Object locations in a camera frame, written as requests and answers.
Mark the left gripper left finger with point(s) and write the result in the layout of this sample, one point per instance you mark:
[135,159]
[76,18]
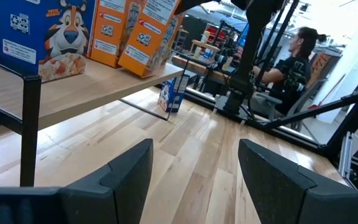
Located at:
[126,186]

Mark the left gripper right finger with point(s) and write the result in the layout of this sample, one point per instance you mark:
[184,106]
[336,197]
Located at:
[275,186]

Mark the orange Mini Wheats cereal box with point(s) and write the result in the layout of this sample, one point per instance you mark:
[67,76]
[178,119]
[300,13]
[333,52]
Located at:
[107,46]
[148,46]

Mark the blue Frosted Flakes cereal box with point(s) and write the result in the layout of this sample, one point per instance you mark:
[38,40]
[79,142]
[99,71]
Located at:
[171,96]
[42,40]

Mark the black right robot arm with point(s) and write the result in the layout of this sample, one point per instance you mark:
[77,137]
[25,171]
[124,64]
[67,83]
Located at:
[253,56]

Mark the silver aluminium profile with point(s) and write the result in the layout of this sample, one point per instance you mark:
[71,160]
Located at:
[346,155]

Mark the grey office chair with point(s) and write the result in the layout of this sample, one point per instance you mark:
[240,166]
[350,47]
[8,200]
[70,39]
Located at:
[264,100]

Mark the person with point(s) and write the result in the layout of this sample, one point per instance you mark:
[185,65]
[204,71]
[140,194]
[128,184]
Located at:
[291,68]

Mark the background wooden table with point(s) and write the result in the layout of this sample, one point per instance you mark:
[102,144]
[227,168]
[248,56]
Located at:
[197,67]

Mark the black aluminium table frame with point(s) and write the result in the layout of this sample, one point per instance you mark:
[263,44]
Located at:
[353,124]

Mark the wooden shelf with black frame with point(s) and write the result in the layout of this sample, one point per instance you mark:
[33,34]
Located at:
[73,93]

